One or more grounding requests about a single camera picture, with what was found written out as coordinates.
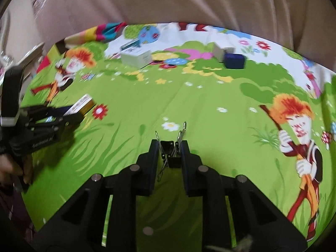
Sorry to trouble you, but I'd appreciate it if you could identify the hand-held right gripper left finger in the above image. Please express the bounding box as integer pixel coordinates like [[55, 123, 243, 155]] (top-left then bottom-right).
[[34, 139, 159, 252]]

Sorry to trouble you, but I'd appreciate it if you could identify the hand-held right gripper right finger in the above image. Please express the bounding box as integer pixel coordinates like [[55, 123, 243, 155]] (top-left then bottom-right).
[[181, 140, 306, 252]]

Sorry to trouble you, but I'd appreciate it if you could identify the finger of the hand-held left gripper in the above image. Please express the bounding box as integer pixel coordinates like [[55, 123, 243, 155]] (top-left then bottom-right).
[[21, 104, 71, 122], [34, 113, 84, 134]]

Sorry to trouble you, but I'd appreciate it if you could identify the black binder clip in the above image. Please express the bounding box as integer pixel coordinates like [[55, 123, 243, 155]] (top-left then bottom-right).
[[154, 131, 175, 158], [157, 121, 187, 182]]

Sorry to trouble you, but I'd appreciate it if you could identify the small gold and white box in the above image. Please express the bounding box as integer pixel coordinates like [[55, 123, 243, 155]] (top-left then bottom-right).
[[63, 94, 95, 116]]

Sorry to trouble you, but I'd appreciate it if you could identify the person's left hand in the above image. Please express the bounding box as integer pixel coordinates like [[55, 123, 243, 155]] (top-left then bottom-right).
[[0, 154, 33, 192]]

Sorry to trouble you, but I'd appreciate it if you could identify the white ornate dresser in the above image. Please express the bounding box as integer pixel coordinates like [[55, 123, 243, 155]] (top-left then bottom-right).
[[0, 42, 45, 70]]

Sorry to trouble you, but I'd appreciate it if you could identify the green cartoon printed mat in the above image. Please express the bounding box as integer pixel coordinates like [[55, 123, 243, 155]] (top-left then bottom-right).
[[21, 22, 336, 247]]

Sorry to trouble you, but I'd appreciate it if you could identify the white cardboard box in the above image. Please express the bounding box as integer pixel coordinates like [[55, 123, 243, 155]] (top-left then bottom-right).
[[120, 49, 153, 68]]

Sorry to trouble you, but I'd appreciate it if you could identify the teal and white box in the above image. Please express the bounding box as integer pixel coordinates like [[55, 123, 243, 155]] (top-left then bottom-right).
[[120, 39, 142, 52]]

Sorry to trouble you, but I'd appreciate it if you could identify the dark blue box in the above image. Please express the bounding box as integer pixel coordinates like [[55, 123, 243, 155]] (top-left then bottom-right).
[[224, 53, 246, 70]]

